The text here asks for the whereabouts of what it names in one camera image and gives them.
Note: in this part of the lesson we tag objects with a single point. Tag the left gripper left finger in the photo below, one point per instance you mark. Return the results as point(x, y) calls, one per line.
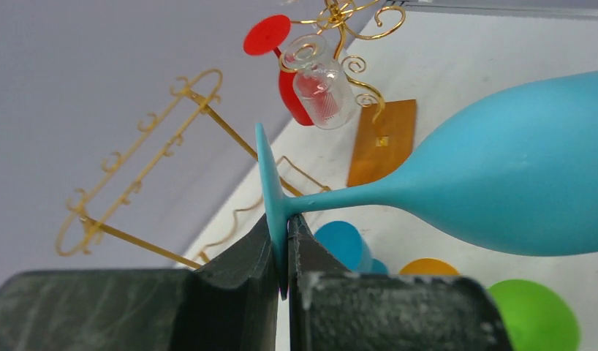
point(228, 304)

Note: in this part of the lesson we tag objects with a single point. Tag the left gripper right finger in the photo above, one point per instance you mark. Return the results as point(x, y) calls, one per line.
point(332, 308)

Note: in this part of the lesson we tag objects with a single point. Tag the clear glass tumbler goblet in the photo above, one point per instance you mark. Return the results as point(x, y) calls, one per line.
point(320, 82)

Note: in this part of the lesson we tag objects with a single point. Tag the teal plastic goblet front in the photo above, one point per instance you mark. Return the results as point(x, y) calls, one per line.
point(515, 172)

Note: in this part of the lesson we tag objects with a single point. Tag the red plastic goblet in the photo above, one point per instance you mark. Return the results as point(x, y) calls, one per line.
point(266, 36)

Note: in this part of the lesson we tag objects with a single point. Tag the gold tree rack wooden base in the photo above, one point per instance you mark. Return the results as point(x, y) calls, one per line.
point(385, 129)

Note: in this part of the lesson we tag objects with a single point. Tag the blue plastic goblet rear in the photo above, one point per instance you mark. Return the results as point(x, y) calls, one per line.
point(347, 245)

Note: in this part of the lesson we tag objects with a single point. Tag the orange plastic goblet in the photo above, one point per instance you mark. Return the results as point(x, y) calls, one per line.
point(429, 266)

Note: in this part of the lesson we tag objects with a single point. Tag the green plastic goblet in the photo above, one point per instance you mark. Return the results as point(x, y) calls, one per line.
point(535, 317)

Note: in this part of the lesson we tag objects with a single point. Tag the gold rectangular wire glass rack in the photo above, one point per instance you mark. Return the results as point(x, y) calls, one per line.
point(162, 170)

